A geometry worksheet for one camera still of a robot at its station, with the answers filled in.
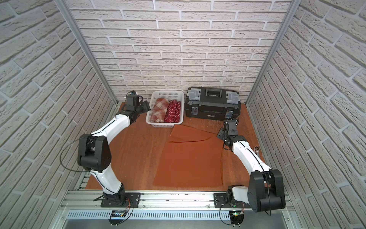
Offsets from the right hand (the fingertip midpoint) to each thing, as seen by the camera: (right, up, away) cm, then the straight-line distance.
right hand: (224, 132), depth 89 cm
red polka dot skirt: (-35, +13, +16) cm, 41 cm away
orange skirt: (-22, -16, +1) cm, 27 cm away
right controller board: (+1, -40, -19) cm, 45 cm away
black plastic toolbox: (-4, +19, +9) cm, 22 cm away
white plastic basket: (-38, +28, +29) cm, 55 cm away
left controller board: (-61, -41, -16) cm, 75 cm away
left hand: (-50, +20, +4) cm, 54 cm away
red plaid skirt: (-45, +15, +15) cm, 50 cm away
